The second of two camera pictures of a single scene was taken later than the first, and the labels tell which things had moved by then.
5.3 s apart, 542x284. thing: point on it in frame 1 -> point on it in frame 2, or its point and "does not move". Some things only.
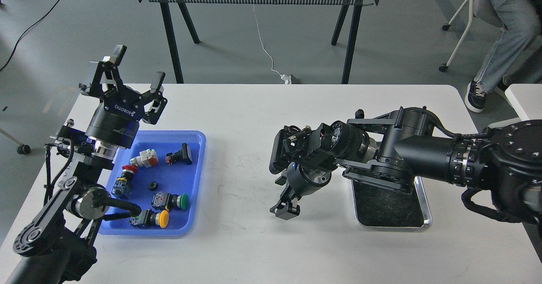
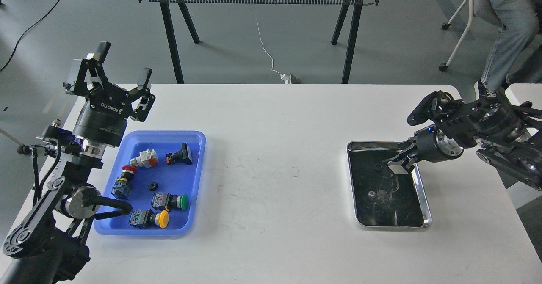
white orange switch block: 147,158 does not move
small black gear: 153,186 does not move
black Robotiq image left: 116,117 -> 103,117
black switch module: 184,155 does not move
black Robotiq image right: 301,178 -> 431,146
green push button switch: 165,201 does not move
